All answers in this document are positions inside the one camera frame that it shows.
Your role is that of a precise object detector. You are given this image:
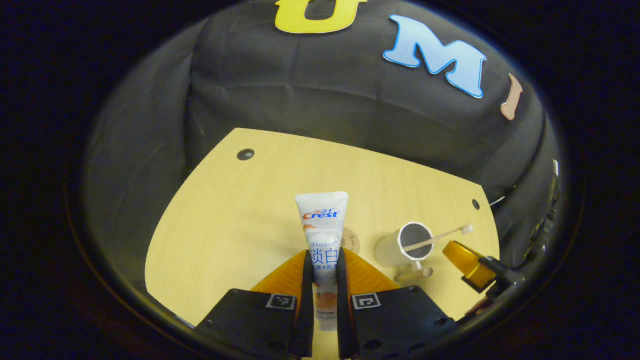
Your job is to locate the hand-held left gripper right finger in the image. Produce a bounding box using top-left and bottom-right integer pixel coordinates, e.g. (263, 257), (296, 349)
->
(336, 247), (458, 360)

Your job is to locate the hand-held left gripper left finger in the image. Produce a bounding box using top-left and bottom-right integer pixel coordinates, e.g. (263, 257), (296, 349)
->
(194, 249), (316, 359)

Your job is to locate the beige toothbrush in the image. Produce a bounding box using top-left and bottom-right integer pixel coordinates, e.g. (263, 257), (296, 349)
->
(403, 224), (474, 252)

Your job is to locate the round cork coaster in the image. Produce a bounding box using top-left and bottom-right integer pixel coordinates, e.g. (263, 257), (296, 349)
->
(342, 226), (362, 256)

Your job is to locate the white cup with wooden handle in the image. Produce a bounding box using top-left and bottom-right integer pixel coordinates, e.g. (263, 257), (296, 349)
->
(374, 221), (435, 284)

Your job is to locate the white toothpaste tube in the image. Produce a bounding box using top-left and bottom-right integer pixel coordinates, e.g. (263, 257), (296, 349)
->
(295, 191), (349, 332)

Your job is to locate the light wooden desktop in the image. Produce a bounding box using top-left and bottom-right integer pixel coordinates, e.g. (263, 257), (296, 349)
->
(145, 127), (501, 360)

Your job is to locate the black backdrop cloth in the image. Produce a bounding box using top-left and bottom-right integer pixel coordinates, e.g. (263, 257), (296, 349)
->
(82, 0), (561, 301)

